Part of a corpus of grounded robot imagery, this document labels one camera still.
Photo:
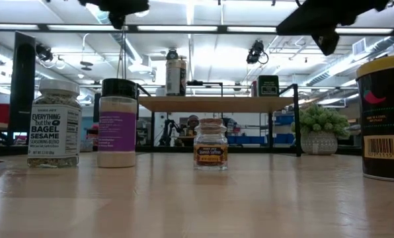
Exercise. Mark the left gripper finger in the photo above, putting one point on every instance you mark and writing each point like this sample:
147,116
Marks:
137,5

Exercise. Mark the furikake seasoning jar tan lid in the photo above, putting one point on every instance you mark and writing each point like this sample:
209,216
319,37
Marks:
175,79

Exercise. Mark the blue storage bins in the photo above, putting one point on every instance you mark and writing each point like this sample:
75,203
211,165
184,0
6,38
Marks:
260,139

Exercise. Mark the dark spice jar yellow lid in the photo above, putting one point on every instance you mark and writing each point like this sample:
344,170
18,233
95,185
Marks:
385,125

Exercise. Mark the purple label shaker black lid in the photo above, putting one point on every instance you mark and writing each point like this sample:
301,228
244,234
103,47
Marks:
117,132

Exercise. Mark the green black pepper tin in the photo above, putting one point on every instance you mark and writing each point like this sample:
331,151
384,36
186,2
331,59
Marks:
268,86

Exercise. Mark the red tool cart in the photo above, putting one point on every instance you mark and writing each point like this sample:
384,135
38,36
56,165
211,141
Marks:
93,132

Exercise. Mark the wooden shelf black metal legs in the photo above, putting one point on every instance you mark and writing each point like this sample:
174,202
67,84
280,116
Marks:
217,104

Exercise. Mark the person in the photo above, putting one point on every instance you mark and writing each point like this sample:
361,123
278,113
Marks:
192,124

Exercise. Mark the black aluminium rig frame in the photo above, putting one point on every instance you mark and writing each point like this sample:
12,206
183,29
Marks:
22,99

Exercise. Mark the background black robot arm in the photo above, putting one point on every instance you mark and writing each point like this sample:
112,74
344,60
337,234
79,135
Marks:
169,130

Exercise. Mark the black overhead rig camera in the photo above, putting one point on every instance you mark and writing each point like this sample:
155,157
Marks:
172,53

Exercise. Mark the black monitor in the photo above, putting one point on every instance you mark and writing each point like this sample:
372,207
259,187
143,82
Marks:
96,107

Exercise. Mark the everything bagel seasoning jar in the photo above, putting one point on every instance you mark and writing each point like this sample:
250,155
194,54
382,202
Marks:
53,129

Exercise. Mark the green succulent in patterned pot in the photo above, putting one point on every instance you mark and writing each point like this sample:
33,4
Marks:
319,129

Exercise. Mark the small saffron jar cork stopper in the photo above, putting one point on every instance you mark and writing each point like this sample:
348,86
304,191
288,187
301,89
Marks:
210,148

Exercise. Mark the black camera on post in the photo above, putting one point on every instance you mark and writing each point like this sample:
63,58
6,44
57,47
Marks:
44,53

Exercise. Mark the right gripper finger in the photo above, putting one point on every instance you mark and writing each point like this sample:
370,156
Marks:
299,23

